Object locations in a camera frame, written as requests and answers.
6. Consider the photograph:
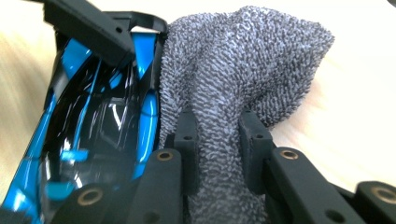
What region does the blue and black toy car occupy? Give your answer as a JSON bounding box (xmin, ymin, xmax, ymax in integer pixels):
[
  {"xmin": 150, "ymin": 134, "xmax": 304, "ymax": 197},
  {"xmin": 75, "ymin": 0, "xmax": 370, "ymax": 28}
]
[{"xmin": 0, "ymin": 10, "xmax": 169, "ymax": 224}]

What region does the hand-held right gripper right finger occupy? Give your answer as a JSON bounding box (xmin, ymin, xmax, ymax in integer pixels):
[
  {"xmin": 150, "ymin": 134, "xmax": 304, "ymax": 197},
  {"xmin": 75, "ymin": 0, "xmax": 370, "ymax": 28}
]
[{"xmin": 239, "ymin": 111, "xmax": 275, "ymax": 194}]

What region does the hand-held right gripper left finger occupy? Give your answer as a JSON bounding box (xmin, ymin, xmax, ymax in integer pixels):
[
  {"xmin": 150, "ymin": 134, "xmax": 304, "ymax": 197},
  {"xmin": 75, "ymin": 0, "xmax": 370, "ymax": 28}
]
[{"xmin": 166, "ymin": 108, "xmax": 200, "ymax": 195}]

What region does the grey towel cloth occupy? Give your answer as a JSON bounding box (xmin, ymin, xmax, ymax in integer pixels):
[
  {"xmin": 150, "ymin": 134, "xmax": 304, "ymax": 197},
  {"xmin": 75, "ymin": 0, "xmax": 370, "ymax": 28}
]
[{"xmin": 157, "ymin": 5, "xmax": 335, "ymax": 224}]

